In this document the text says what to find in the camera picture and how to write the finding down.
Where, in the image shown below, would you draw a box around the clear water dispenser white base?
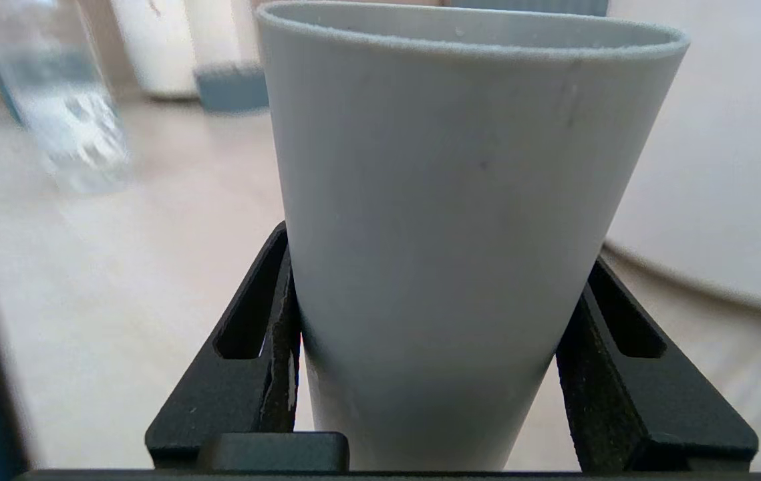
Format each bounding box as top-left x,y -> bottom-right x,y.
604,0 -> 761,318

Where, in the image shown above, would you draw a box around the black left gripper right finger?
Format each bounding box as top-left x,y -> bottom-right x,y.
555,256 -> 760,472

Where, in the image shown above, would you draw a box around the grey-blue plastic cup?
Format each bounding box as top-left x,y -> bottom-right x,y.
255,0 -> 691,472

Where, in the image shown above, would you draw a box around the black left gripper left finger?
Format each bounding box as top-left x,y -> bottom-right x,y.
145,221 -> 302,470

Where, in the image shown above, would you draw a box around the clear glass bottle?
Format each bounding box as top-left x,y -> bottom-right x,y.
0,0 -> 132,196

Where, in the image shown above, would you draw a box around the dark beverage dispenser white base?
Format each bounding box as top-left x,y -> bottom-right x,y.
110,0 -> 262,101

